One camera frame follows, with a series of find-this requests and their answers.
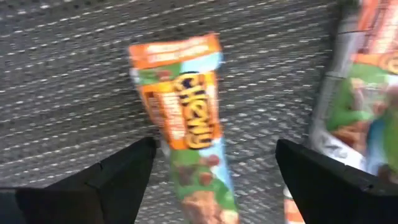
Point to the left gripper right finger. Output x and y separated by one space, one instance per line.
342 202

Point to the grey woven table mat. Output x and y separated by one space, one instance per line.
62 77

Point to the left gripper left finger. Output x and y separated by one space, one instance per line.
93 199

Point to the orange brown granola bar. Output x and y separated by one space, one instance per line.
292 211

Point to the orange green Chewy bar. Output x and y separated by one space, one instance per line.
357 109
186 109

